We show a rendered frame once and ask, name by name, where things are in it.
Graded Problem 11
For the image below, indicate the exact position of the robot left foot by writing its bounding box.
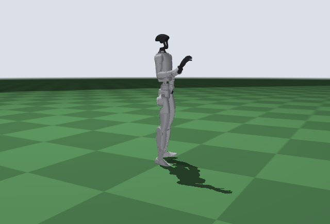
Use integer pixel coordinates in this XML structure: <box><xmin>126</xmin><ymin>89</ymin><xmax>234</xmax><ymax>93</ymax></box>
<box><xmin>163</xmin><ymin>151</ymin><xmax>177</xmax><ymax>157</ymax></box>

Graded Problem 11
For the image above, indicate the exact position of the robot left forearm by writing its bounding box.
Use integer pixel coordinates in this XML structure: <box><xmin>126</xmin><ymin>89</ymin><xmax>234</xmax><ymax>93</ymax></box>
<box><xmin>169</xmin><ymin>77</ymin><xmax>175</xmax><ymax>92</ymax></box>

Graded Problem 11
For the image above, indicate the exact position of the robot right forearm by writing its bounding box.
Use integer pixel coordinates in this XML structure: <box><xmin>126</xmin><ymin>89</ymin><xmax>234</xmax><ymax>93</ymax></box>
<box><xmin>157</xmin><ymin>68</ymin><xmax>182</xmax><ymax>79</ymax></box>

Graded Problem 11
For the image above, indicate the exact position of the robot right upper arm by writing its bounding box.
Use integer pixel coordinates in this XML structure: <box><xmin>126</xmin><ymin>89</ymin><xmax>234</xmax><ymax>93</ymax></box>
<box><xmin>154</xmin><ymin>54</ymin><xmax>164</xmax><ymax>80</ymax></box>

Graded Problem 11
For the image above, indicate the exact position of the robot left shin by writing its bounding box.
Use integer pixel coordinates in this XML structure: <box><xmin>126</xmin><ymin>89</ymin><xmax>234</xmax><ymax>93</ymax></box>
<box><xmin>164</xmin><ymin>126</ymin><xmax>171</xmax><ymax>153</ymax></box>

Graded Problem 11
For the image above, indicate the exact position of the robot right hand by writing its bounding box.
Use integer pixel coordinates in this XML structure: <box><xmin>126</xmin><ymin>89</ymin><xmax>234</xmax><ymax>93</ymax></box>
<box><xmin>177</xmin><ymin>56</ymin><xmax>192</xmax><ymax>74</ymax></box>

